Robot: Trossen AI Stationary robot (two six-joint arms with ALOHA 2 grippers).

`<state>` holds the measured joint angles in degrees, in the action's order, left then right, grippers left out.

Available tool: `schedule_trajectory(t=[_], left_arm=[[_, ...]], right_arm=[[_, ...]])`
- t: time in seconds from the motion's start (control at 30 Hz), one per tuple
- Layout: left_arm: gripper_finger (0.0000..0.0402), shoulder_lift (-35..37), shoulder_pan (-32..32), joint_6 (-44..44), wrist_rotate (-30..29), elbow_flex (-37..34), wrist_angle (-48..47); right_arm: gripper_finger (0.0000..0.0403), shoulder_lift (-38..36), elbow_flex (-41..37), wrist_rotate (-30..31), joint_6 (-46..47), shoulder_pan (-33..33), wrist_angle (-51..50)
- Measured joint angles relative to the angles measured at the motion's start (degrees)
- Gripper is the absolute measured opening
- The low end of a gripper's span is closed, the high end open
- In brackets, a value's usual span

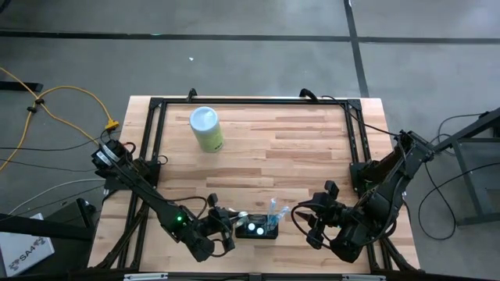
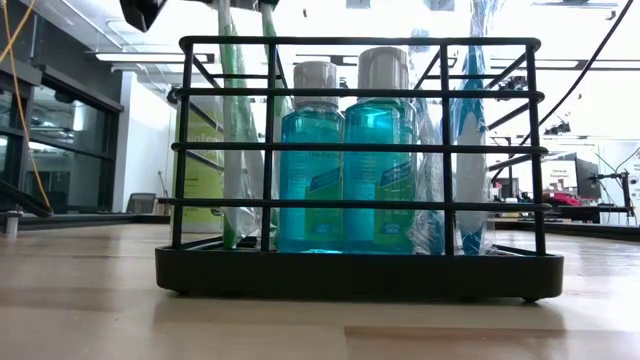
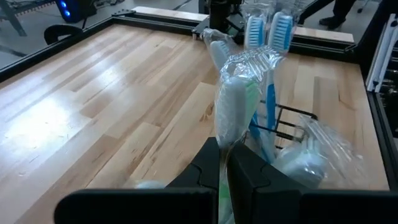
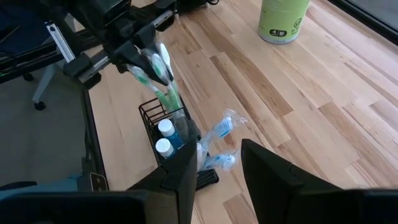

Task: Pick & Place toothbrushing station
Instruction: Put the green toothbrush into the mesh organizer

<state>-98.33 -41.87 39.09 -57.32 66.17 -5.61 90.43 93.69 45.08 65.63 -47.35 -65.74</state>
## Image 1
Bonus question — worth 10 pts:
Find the black side table frame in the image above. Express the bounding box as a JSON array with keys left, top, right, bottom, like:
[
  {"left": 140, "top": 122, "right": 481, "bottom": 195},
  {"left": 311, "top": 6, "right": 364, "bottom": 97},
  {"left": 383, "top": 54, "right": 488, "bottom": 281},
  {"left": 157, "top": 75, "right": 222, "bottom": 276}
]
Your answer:
[{"left": 431, "top": 107, "right": 500, "bottom": 227}]

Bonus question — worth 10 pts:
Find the black right camera cable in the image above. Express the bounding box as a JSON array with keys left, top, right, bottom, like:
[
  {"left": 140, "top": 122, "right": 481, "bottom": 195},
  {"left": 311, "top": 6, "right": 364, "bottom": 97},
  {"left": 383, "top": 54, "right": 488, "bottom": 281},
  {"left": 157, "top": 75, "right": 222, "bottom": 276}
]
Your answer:
[{"left": 290, "top": 208, "right": 333, "bottom": 250}]

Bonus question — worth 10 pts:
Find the white printed box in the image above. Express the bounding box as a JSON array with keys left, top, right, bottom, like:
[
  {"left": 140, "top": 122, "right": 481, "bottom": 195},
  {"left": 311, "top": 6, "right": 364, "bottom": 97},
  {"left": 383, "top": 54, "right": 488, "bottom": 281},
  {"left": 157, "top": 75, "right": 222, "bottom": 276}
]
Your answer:
[{"left": 0, "top": 212, "right": 55, "bottom": 277}]

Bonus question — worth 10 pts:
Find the silver metal bracket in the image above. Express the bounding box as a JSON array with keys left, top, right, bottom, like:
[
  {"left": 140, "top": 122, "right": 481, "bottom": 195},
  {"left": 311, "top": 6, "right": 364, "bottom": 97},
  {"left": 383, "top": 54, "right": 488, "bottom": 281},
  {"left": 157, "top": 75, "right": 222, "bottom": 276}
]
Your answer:
[
  {"left": 342, "top": 274, "right": 388, "bottom": 281},
  {"left": 123, "top": 272, "right": 169, "bottom": 281}
]

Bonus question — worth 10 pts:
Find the black wire caddy rack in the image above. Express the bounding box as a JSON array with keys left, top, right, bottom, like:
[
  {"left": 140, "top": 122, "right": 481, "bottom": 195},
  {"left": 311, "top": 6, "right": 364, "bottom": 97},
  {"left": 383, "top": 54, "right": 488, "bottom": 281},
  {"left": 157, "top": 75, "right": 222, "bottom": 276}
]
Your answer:
[{"left": 234, "top": 213, "right": 280, "bottom": 240}]

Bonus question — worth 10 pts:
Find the black floor cable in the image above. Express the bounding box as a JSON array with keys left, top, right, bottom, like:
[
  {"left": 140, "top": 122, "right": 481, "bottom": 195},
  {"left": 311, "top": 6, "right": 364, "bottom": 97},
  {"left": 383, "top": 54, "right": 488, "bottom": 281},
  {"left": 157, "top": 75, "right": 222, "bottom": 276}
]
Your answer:
[
  {"left": 416, "top": 161, "right": 500, "bottom": 241},
  {"left": 0, "top": 157, "right": 98, "bottom": 173},
  {"left": 0, "top": 130, "right": 118, "bottom": 152}
]

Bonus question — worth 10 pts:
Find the black flat bar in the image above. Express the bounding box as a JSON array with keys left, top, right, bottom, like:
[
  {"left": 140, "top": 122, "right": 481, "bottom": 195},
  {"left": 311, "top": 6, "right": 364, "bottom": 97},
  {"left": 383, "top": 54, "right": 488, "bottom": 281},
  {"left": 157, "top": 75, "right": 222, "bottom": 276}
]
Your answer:
[{"left": 0, "top": 80, "right": 44, "bottom": 93}]

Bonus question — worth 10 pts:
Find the yellow power cable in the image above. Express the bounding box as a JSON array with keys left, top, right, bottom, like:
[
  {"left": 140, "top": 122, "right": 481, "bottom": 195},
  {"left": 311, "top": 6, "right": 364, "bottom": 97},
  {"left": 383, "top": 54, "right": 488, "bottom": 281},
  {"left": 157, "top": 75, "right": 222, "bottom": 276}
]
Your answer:
[{"left": 0, "top": 66, "right": 120, "bottom": 175}]

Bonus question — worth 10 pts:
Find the green wipes canister white lid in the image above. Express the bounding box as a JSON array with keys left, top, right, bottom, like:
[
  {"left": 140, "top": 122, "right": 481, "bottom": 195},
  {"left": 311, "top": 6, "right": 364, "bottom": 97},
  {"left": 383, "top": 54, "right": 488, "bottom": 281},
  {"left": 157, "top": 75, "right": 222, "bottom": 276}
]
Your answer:
[{"left": 189, "top": 105, "right": 226, "bottom": 154}]

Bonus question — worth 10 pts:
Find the black case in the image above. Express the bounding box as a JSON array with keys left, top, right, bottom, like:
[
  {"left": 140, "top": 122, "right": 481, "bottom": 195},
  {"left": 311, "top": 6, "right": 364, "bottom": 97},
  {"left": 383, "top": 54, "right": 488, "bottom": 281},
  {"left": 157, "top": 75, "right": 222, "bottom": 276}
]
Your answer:
[{"left": 0, "top": 197, "right": 98, "bottom": 241}]

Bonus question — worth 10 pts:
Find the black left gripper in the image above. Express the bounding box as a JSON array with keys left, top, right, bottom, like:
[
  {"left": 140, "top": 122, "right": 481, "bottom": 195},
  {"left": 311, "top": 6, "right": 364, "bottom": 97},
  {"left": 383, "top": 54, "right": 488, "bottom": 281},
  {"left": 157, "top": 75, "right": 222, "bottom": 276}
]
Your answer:
[{"left": 205, "top": 193, "right": 241, "bottom": 253}]

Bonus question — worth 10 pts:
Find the black metal table frame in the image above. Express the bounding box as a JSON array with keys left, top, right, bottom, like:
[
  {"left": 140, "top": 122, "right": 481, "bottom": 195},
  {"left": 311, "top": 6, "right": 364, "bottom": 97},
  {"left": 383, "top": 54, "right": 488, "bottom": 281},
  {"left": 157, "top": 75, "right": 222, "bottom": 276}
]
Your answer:
[{"left": 87, "top": 88, "right": 421, "bottom": 274}]

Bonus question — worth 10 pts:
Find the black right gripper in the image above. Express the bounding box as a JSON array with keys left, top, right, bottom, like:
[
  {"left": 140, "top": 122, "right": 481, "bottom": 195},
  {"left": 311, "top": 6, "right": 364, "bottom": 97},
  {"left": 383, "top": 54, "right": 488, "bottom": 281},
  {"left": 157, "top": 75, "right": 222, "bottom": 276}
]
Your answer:
[{"left": 295, "top": 180, "right": 352, "bottom": 251}]

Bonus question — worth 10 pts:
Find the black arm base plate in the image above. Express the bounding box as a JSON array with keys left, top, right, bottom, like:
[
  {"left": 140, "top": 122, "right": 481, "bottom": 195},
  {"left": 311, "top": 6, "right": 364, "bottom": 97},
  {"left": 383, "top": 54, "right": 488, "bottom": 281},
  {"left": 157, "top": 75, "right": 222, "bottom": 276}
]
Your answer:
[{"left": 104, "top": 158, "right": 162, "bottom": 192}]

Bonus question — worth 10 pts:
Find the blue white toothbrush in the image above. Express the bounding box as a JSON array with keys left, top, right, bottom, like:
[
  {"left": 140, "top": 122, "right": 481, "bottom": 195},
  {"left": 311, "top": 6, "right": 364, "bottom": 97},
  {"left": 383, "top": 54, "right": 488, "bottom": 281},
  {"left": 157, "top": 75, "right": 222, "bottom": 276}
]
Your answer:
[
  {"left": 271, "top": 205, "right": 291, "bottom": 229},
  {"left": 266, "top": 197, "right": 278, "bottom": 229}
]

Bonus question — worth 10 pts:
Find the black left camera cable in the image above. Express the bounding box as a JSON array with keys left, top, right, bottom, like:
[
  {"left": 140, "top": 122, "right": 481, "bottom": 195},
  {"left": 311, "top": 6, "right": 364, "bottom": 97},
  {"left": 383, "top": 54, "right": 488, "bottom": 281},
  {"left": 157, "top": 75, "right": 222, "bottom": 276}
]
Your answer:
[{"left": 166, "top": 196, "right": 209, "bottom": 220}]

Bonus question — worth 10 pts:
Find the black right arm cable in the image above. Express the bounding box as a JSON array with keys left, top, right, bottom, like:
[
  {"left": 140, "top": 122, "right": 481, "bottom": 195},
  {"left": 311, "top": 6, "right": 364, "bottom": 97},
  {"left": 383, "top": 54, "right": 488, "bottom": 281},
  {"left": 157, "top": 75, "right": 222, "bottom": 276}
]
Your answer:
[{"left": 320, "top": 94, "right": 405, "bottom": 138}]

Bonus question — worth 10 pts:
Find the gray floor cable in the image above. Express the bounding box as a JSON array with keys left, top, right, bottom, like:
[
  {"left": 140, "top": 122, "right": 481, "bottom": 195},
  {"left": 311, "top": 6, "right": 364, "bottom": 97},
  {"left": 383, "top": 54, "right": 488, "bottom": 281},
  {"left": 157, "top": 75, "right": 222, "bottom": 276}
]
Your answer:
[{"left": 7, "top": 177, "right": 107, "bottom": 215}]

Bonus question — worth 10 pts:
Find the black camera cable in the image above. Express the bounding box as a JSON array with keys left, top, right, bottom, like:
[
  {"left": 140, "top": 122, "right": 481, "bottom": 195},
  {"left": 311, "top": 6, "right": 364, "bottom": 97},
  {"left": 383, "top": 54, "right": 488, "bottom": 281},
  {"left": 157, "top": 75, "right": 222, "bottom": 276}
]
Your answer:
[
  {"left": 166, "top": 196, "right": 209, "bottom": 220},
  {"left": 290, "top": 208, "right": 333, "bottom": 250}
]

